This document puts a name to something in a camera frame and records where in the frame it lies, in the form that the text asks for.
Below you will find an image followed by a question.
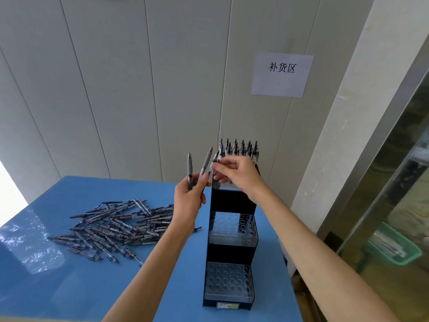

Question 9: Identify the person's left hand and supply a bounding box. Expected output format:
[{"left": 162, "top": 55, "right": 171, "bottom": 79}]
[{"left": 170, "top": 172, "right": 212, "bottom": 235}]

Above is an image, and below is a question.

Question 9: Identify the person's right hand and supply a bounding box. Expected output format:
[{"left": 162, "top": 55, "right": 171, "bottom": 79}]
[{"left": 211, "top": 156, "right": 269, "bottom": 205}]

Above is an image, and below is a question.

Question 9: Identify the row of black pens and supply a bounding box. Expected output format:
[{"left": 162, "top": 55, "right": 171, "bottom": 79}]
[{"left": 218, "top": 138, "right": 261, "bottom": 165}]

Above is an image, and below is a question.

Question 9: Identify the black tiered pen display stand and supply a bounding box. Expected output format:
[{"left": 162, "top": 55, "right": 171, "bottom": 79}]
[{"left": 202, "top": 177, "right": 261, "bottom": 311}]

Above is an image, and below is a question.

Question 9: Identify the pile of black pens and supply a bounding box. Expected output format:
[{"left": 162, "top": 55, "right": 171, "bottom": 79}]
[{"left": 46, "top": 197, "right": 202, "bottom": 267}]

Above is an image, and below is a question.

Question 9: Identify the person's left forearm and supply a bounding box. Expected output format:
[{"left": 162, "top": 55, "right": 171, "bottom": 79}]
[{"left": 102, "top": 224, "right": 188, "bottom": 322}]

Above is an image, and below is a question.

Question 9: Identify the person's right forearm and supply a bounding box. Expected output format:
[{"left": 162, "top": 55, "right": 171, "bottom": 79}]
[{"left": 254, "top": 189, "right": 401, "bottom": 322}]

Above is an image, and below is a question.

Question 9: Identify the white paper sign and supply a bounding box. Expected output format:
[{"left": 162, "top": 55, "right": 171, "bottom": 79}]
[{"left": 250, "top": 51, "right": 315, "bottom": 98}]

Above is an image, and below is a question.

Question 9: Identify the steel framed glass partition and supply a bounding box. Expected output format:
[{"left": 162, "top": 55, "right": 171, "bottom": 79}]
[{"left": 315, "top": 47, "right": 429, "bottom": 322}]

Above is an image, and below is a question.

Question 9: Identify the blue table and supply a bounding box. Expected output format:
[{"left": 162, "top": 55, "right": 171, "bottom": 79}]
[{"left": 0, "top": 176, "right": 304, "bottom": 322}]

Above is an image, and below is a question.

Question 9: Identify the dark framed glass door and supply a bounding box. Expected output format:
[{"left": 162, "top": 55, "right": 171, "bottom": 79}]
[{"left": 0, "top": 159, "right": 29, "bottom": 229}]

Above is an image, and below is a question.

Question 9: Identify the green plastic basket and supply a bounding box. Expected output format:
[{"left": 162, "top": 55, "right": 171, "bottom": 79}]
[{"left": 363, "top": 221, "right": 423, "bottom": 267}]

